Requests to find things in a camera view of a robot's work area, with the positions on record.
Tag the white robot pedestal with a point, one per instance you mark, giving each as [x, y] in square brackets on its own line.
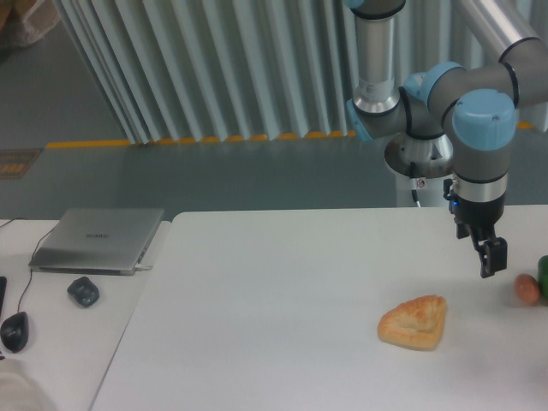
[421, 188]

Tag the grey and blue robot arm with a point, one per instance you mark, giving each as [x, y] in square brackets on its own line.
[450, 122]

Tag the golden triangular bread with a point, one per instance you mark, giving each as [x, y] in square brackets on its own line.
[417, 324]

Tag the white folding partition screen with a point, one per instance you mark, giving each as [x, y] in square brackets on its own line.
[222, 70]

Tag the black keyboard edge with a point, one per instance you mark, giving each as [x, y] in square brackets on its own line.
[3, 286]

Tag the black computer mouse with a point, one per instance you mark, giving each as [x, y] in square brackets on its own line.
[15, 332]

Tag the green vegetable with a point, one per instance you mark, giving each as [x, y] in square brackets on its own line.
[543, 276]

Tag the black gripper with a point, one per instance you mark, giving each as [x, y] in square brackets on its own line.
[476, 207]

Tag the brown egg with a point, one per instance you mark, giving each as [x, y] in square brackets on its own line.
[526, 288]

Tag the silver closed laptop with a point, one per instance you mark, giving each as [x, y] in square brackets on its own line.
[98, 241]

